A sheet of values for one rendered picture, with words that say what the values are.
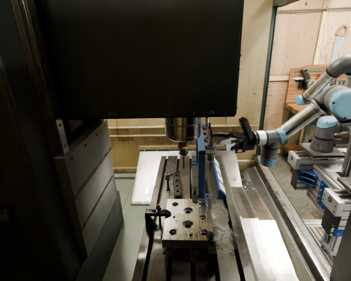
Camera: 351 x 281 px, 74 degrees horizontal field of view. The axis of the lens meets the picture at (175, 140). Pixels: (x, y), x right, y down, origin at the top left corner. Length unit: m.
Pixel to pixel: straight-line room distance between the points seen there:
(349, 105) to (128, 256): 1.37
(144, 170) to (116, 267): 0.85
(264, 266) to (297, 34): 3.16
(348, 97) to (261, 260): 0.88
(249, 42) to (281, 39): 1.83
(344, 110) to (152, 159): 1.51
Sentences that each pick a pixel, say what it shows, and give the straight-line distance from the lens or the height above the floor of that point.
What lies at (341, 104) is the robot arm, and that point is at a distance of 1.18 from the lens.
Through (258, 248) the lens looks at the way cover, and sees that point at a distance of 1.47.
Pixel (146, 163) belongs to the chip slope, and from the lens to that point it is 2.12.
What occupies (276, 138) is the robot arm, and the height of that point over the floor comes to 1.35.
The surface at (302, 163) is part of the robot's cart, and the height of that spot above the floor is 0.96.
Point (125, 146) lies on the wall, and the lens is 2.25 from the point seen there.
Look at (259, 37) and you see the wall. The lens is 2.04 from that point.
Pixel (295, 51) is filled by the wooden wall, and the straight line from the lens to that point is 3.90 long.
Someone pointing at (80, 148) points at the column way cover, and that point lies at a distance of 1.04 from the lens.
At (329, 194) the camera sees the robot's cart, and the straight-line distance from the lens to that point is 1.56.
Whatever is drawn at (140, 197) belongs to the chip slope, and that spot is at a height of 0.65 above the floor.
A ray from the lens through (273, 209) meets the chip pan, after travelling 1.85.
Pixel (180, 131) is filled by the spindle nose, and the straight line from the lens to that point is 0.95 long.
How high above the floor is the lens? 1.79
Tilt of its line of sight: 23 degrees down
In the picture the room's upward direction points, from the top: 2 degrees counter-clockwise
